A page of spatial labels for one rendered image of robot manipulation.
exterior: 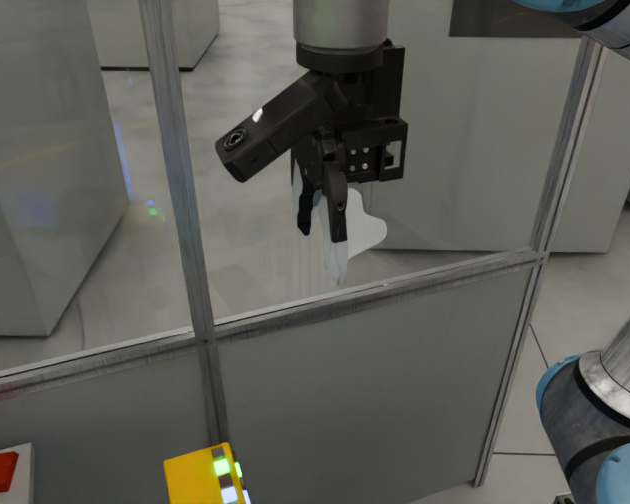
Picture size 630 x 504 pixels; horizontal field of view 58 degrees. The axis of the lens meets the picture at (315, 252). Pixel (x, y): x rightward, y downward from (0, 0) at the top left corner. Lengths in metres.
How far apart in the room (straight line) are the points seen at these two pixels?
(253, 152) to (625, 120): 2.70
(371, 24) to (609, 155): 2.72
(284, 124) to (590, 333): 2.58
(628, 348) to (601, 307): 2.38
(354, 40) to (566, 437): 0.55
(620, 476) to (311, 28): 0.55
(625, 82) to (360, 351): 2.00
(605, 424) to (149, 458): 1.01
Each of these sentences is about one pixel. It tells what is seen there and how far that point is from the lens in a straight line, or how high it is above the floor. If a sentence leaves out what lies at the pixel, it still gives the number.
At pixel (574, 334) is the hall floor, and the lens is 2.90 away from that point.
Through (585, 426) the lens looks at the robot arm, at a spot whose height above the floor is 1.24.
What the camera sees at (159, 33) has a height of 1.59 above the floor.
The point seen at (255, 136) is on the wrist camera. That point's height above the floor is 1.62.
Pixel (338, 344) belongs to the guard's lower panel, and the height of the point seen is 0.86.
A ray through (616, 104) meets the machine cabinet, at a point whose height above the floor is 0.88.
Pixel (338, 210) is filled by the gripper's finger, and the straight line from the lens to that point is 0.48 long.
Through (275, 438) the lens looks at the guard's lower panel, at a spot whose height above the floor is 0.59.
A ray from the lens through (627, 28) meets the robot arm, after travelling 0.37.
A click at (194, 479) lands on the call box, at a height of 1.07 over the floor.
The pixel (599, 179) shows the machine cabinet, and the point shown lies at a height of 0.50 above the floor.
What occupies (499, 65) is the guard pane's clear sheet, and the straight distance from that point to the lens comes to 1.20.
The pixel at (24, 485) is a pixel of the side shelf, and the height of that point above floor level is 0.86.
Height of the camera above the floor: 1.80
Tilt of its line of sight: 35 degrees down
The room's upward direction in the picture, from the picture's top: straight up
